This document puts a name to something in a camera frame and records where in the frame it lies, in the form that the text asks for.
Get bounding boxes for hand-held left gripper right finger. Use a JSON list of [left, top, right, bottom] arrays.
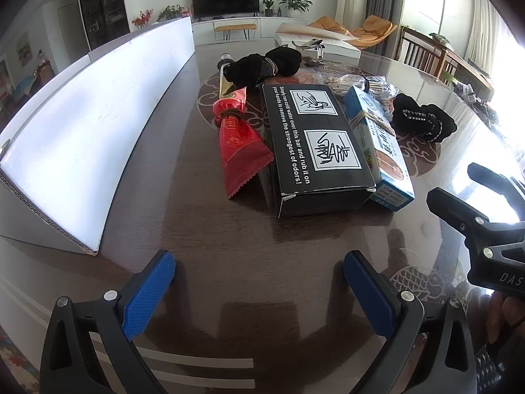
[[343, 250, 479, 394]]

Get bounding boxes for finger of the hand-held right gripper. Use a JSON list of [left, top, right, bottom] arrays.
[[427, 188, 525, 264], [468, 162, 525, 223]]

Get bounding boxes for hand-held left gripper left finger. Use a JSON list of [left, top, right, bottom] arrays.
[[39, 250, 177, 394]]

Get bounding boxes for blue box with rubber band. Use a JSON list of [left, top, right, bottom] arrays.
[[344, 86, 415, 213]]

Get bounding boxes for black beaded cloth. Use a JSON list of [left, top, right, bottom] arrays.
[[389, 93, 458, 143]]

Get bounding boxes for bag of cotton swabs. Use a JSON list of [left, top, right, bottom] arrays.
[[326, 74, 400, 103]]

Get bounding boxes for black box with white print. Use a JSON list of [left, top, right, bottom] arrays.
[[262, 83, 377, 219]]

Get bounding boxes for red plastic packet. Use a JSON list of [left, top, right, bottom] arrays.
[[212, 86, 275, 200]]

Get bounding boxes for black cloth bundle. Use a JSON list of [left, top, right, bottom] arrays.
[[223, 47, 303, 88]]

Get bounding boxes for person's right hand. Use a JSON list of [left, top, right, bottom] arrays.
[[489, 293, 525, 331]]

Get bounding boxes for dark dotted cloth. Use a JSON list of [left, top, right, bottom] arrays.
[[477, 342, 525, 394]]

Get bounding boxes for wooden chair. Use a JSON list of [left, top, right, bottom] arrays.
[[400, 26, 460, 79]]

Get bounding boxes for patterned rug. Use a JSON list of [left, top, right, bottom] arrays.
[[0, 323, 38, 394]]

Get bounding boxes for orange lounge chair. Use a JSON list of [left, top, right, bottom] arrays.
[[307, 14, 398, 51]]

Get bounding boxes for flat white box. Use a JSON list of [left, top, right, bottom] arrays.
[[274, 22, 362, 61]]

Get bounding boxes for silver hair clip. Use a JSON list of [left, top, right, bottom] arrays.
[[292, 38, 326, 64]]

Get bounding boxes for large potted plant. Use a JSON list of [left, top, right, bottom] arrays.
[[279, 0, 313, 18]]

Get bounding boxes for white television cabinet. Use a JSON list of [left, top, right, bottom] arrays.
[[192, 15, 307, 46]]

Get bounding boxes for red flowers in vase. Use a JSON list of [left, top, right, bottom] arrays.
[[132, 8, 155, 30]]

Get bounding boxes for wooden bench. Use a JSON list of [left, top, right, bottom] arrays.
[[214, 22, 258, 42]]

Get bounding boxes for bushy potted plant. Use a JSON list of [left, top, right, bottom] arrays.
[[158, 5, 186, 22]]

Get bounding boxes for black display cabinet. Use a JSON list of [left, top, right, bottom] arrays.
[[76, 0, 132, 51]]

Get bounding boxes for black television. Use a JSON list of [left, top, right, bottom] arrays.
[[191, 0, 262, 19]]

